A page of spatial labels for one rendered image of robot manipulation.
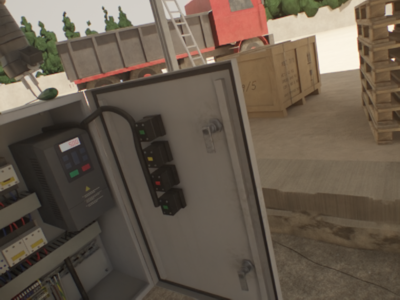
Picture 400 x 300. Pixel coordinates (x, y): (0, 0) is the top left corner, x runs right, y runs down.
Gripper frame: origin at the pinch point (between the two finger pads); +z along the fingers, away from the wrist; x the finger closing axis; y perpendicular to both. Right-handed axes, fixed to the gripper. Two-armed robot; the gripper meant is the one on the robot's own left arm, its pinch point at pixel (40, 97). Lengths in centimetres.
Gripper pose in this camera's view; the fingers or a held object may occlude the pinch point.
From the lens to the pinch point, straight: 80.1
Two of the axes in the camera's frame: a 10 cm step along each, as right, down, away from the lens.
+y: 7.9, -0.8, -6.0
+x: 4.6, -5.7, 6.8
